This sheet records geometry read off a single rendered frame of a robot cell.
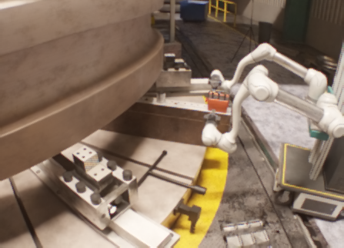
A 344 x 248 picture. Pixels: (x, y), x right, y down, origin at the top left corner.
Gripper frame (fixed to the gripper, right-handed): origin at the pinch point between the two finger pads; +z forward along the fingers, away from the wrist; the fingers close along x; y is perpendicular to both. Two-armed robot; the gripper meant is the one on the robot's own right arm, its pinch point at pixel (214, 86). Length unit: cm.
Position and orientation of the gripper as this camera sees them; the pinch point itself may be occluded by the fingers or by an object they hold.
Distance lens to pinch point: 239.6
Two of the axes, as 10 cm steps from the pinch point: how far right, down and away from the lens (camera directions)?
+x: 9.7, 1.4, -2.1
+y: 0.1, -8.6, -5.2
